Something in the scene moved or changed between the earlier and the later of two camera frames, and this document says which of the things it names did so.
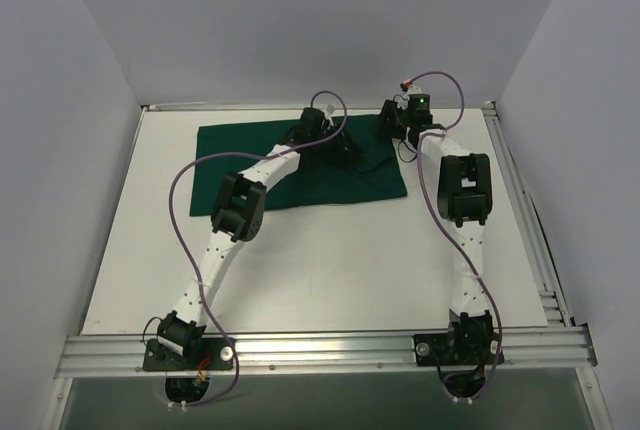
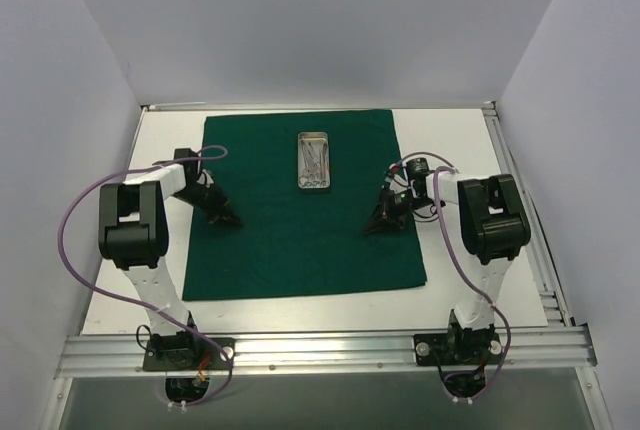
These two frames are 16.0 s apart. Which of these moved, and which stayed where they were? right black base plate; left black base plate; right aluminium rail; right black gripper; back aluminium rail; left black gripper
Moved: left black gripper; right black gripper
Stayed: right black base plate; left black base plate; back aluminium rail; right aluminium rail
